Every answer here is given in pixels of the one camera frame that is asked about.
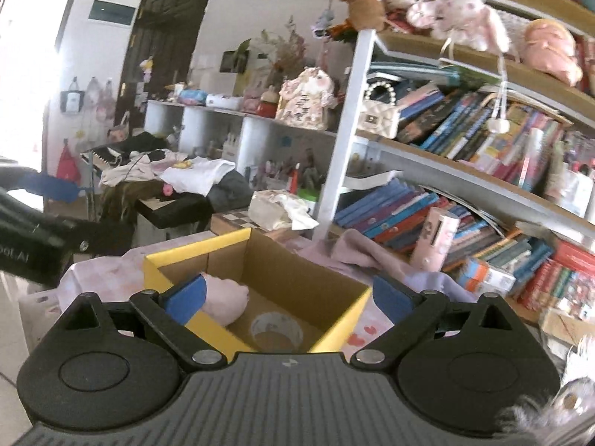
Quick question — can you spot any row of red books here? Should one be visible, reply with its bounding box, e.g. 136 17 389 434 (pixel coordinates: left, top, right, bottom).
517 240 595 322

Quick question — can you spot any row of colourful books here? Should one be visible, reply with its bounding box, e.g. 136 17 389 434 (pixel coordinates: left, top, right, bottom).
334 178 555 284

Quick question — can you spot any green capped bottle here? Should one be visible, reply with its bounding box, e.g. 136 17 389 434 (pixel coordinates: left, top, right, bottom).
297 188 319 215

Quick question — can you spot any orange and blue carton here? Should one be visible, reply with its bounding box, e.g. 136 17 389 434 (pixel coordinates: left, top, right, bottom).
458 257 518 296

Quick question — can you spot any pink cartoon cylinder dispenser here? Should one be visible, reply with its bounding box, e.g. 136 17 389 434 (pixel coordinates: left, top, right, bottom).
411 207 459 271

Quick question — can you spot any clear tape roll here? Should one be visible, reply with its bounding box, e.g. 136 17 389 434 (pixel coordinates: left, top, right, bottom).
250 313 304 353

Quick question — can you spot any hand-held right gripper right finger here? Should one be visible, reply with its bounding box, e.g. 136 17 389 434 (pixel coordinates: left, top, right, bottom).
350 275 533 373

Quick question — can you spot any white quilted handbag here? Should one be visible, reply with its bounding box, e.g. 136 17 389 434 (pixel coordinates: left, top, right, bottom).
360 81 401 140

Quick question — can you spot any wooden bookshelf with white posts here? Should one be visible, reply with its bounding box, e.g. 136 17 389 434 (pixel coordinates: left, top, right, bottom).
312 0 595 330

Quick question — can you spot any pink printed desk mat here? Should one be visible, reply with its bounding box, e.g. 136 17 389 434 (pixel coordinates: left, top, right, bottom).
19 237 470 358

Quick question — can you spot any row of slanted books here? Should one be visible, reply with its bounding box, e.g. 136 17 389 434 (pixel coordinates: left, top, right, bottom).
395 81 575 189

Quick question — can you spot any brown teddy bear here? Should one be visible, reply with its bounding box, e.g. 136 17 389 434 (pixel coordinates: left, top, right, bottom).
337 0 387 32

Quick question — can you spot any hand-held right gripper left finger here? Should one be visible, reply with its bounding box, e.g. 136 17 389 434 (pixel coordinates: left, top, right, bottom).
46 275 226 375

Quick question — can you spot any floral cloth doll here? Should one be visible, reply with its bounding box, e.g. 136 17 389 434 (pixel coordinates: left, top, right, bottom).
276 67 336 132

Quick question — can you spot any pink and purple cloth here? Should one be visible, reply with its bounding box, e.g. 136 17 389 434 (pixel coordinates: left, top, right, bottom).
297 229 466 299

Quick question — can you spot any pink and white plush toy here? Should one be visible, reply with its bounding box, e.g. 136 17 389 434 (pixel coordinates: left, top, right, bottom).
406 0 511 53

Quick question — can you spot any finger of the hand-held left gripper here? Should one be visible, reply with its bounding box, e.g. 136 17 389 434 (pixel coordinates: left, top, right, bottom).
0 166 81 204
0 191 136 257

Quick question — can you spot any white fluffy fabric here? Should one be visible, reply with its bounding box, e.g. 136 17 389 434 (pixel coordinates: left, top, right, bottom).
495 334 595 446

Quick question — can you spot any cardboard box with yellow rim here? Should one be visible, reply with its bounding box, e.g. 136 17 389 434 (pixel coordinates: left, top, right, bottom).
143 227 373 355

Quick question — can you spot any white cubby shelf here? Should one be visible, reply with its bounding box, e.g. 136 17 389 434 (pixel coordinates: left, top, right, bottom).
143 99 341 187

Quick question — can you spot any wall electrical panel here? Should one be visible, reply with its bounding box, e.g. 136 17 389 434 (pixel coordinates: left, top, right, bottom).
88 0 136 27

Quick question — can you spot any red hanging bag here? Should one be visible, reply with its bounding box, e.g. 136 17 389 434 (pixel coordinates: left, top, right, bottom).
57 143 81 180

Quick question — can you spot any hanging tote bag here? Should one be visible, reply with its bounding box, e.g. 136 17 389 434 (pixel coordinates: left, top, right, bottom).
60 77 85 113

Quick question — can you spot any pile of clothes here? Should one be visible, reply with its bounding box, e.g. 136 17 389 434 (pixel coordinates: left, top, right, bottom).
99 132 254 212

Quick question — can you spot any dark wooden door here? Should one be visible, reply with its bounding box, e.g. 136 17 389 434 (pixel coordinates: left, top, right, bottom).
113 0 222 136

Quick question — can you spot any white crumpled plastic bag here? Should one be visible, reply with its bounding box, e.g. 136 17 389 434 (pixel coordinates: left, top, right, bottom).
248 190 320 232

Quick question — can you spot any white pen holder box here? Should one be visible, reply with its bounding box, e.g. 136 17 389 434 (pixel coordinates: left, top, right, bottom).
552 167 595 218

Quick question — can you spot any pink plush pillow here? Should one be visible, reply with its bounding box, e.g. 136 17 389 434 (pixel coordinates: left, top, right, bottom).
521 19 585 87

